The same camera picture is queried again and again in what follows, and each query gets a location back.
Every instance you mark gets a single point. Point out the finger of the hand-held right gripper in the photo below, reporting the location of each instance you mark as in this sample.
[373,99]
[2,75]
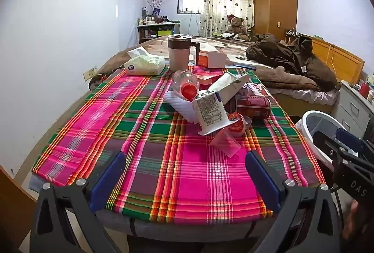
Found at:
[349,137]
[324,143]

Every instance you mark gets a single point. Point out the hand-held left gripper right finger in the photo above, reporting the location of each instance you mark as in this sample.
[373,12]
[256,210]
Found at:
[263,180]

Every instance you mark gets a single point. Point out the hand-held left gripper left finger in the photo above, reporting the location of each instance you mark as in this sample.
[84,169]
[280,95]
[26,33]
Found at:
[108,180]

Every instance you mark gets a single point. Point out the white round trash bin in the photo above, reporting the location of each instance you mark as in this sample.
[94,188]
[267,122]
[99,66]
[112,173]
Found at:
[309,130]

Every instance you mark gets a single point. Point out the small cup red lid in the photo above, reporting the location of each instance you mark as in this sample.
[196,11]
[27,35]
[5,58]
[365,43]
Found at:
[238,124]

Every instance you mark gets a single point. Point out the red drink can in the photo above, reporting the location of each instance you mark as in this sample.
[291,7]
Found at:
[252,106]

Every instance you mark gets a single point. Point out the small pink printed box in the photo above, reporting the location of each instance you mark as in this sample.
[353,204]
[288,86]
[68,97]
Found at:
[258,89]

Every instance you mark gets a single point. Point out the long white printed box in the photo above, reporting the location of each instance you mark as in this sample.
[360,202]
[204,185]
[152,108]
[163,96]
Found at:
[229,84]

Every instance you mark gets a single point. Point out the white foam net sleeve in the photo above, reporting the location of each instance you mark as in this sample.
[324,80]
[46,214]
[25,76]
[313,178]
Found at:
[181,102]

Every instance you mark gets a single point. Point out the clear plastic bottle red label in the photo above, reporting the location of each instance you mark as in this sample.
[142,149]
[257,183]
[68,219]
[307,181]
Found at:
[185,82]

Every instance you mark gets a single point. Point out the person's right hand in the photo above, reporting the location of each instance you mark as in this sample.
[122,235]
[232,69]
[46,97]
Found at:
[353,220]

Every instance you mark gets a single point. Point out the grey drawer nightstand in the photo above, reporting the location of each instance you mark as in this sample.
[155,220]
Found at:
[350,106]

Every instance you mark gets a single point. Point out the white bed sheet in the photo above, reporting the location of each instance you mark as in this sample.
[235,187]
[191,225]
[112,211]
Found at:
[306,96]

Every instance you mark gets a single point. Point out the red jar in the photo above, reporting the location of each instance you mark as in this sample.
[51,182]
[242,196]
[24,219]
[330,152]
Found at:
[364,89]

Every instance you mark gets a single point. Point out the plaid pink green tablecloth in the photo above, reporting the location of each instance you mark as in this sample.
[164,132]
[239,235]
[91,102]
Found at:
[146,139]

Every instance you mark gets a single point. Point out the wooden headboard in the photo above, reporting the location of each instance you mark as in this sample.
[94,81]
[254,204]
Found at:
[341,61]

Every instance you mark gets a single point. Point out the brown patterned blanket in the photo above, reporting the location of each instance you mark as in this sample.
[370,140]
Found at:
[277,77]

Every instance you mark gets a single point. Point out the grey table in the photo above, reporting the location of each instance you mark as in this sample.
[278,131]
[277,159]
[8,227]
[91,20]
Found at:
[175,229]

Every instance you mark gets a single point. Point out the brown jacket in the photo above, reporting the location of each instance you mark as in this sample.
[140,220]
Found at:
[280,54]

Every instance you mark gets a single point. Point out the blue phone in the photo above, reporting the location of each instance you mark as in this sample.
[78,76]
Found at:
[244,66]

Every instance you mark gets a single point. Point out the soft tissue pack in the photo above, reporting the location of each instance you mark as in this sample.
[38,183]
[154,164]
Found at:
[144,64]

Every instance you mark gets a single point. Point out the orange and white box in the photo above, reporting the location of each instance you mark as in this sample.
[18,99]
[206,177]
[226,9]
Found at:
[214,59]

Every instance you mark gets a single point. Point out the beige mug brown lid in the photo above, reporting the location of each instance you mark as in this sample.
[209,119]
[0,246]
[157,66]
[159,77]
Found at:
[178,55]

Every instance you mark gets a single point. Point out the brown teddy bear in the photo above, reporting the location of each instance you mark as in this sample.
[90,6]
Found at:
[237,26]

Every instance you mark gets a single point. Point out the shelf with bottles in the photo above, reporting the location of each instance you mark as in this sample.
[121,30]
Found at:
[154,30]

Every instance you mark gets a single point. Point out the heart print curtain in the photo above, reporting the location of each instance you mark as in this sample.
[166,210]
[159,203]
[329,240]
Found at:
[225,1]

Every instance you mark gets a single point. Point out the vase with dry branches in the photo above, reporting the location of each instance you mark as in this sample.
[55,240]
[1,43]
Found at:
[154,4]

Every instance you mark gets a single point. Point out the small window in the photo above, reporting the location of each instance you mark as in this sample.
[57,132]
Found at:
[188,3]

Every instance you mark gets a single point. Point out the wall socket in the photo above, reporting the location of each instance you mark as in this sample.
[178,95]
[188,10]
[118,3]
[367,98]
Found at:
[90,74]

